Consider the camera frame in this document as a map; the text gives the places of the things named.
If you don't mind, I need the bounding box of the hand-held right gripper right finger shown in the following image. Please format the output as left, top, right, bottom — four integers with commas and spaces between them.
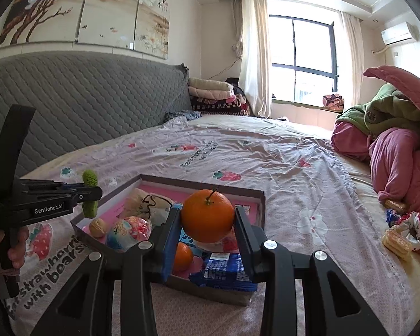
234, 206, 391, 336

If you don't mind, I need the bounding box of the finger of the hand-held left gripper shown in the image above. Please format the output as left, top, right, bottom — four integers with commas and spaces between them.
19, 179, 88, 193
56, 186, 103, 208

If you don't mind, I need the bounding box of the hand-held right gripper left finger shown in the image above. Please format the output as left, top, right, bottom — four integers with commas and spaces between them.
30, 205, 183, 336

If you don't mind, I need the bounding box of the red plastic-wrapped toy egg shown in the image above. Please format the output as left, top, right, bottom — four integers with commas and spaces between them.
182, 231, 240, 253

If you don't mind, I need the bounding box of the green fuzzy scrunchie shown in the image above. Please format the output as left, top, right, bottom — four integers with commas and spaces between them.
81, 170, 99, 218

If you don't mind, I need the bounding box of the blue snack packet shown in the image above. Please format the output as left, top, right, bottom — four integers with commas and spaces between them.
190, 252, 258, 293

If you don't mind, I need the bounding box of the blue plastic-wrapped toy egg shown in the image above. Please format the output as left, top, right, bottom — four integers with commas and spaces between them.
106, 216, 152, 253

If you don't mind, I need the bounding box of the orange tangerine with stem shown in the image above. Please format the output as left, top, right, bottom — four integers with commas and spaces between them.
181, 188, 235, 244

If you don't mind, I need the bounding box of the beige mesh drawstring pouch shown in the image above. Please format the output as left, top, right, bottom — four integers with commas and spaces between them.
124, 188, 176, 226

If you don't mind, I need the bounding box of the shallow grey cardboard box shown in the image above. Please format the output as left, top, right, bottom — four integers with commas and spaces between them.
71, 174, 267, 307

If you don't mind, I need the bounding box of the person's left hand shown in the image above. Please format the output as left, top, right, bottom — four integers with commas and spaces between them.
0, 227, 31, 277

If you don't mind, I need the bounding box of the pink book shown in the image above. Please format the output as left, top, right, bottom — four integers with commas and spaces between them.
87, 181, 261, 239

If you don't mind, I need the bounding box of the grey quilted headboard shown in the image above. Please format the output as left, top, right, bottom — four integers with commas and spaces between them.
0, 51, 193, 183

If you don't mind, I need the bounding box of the dark blue patterned cloth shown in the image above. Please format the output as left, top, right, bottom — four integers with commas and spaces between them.
164, 111, 202, 124

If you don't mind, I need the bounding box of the dark patterned folded blanket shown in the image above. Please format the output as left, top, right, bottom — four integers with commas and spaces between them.
190, 96, 249, 116

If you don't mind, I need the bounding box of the small blue packet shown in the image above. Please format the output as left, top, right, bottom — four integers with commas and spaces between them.
386, 208, 401, 228

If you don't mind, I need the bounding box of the yellow wafer packet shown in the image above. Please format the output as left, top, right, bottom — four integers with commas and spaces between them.
381, 227, 414, 261

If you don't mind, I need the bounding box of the pink folded blanket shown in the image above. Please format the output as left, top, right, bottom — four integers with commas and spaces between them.
189, 87, 236, 101

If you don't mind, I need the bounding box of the brown biscuit packet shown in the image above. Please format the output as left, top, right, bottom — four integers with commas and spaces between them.
385, 199, 409, 215

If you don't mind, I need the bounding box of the dark garment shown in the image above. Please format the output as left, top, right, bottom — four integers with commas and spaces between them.
226, 77, 247, 99

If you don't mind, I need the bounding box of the cream folded blanket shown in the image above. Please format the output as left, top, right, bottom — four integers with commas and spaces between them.
188, 77, 235, 92

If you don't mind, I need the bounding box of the patterned bag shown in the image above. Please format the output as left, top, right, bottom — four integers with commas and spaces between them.
323, 93, 344, 110

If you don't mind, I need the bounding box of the pink duvet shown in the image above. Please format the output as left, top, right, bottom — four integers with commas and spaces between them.
331, 121, 420, 253

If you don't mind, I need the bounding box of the cream curtain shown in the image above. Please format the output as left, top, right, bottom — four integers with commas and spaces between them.
231, 0, 272, 119
341, 11, 365, 107

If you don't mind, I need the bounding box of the black framed window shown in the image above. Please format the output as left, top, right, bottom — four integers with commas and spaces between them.
269, 14, 337, 104

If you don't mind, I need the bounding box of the green blanket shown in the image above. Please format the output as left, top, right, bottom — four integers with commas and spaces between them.
336, 83, 420, 137

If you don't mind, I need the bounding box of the pink quilted blanket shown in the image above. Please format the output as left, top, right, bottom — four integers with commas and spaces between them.
363, 65, 420, 134

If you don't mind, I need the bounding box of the white air conditioner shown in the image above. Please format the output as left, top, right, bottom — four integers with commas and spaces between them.
381, 22, 418, 46

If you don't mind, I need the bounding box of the floral wall painting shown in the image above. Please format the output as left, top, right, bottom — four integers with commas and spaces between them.
0, 0, 170, 58

